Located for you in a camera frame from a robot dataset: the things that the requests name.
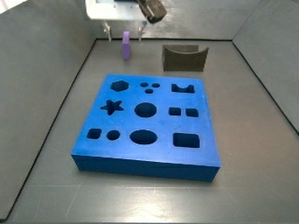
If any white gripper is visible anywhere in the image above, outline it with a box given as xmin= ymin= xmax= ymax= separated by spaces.
xmin=86 ymin=0 xmax=147 ymax=42

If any purple double-square block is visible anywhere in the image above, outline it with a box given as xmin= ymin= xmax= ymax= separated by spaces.
xmin=123 ymin=31 xmax=131 ymax=60

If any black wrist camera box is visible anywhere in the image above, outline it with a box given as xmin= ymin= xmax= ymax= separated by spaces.
xmin=137 ymin=0 xmax=167 ymax=24

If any black curved holder stand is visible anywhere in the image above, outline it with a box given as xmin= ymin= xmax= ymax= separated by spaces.
xmin=163 ymin=45 xmax=210 ymax=72

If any blue foam shape board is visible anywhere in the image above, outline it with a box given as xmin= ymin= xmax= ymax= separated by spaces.
xmin=71 ymin=74 xmax=222 ymax=181

